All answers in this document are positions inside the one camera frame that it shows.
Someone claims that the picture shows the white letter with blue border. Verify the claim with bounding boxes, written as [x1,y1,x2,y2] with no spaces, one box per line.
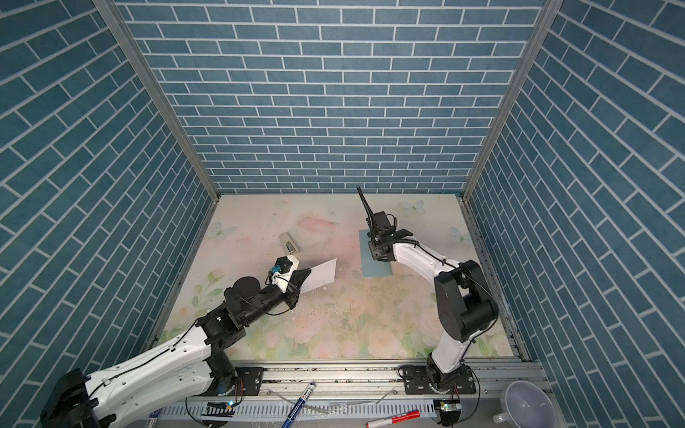
[301,259,337,294]

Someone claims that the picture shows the teal envelope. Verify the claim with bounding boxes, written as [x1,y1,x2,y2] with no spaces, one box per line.
[357,228,394,279]

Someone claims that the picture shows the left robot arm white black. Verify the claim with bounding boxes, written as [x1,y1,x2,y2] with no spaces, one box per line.
[40,269,311,427]

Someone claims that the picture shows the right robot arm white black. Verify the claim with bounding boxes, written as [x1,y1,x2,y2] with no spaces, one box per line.
[367,210,499,384]

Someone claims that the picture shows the blue marker pen centre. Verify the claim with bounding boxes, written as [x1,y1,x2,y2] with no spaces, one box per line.
[281,383,316,428]

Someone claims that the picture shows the blue marker pen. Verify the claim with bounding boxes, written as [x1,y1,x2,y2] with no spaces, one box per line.
[281,383,316,428]
[144,409,161,428]

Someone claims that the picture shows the red marker pen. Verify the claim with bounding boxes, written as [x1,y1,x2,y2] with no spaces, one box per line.
[366,410,421,428]

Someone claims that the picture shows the blue marker pen left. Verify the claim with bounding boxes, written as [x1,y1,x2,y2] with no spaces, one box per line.
[144,409,161,428]

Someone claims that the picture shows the white cup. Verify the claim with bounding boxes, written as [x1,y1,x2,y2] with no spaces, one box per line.
[492,380,557,428]

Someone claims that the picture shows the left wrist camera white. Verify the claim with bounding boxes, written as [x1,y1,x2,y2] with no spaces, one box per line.
[267,255,299,294]

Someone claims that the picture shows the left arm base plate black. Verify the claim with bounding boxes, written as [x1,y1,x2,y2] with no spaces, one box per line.
[214,366,265,398]

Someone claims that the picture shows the aluminium mounting rail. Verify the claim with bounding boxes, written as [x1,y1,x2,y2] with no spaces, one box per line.
[234,358,551,401]

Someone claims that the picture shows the white slotted cable duct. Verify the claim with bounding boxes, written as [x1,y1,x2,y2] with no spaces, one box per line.
[160,399,436,422]

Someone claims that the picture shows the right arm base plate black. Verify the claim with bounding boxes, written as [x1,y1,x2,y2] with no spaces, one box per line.
[396,365,477,395]

